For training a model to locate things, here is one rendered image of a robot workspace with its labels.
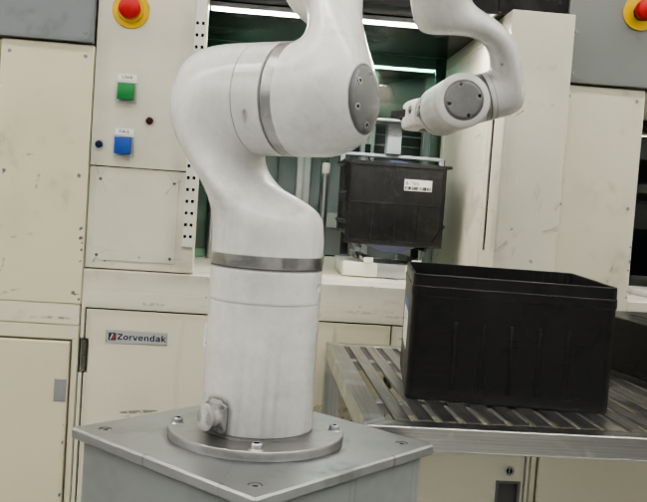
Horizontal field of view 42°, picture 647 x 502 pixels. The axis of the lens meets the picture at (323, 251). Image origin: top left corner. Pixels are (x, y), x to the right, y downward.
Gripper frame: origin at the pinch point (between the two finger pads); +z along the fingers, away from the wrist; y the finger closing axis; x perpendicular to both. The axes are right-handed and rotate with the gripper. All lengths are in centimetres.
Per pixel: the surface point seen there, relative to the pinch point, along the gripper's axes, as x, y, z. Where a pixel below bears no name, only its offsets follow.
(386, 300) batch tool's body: -34.6, -4.0, 1.8
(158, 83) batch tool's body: 3.2, -49.5, 2.8
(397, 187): -12.4, -0.1, 21.6
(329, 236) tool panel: -26, -7, 92
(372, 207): -17.0, -5.1, 21.5
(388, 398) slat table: -43, -11, -46
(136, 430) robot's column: -43, -42, -67
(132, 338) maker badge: -45, -51, 2
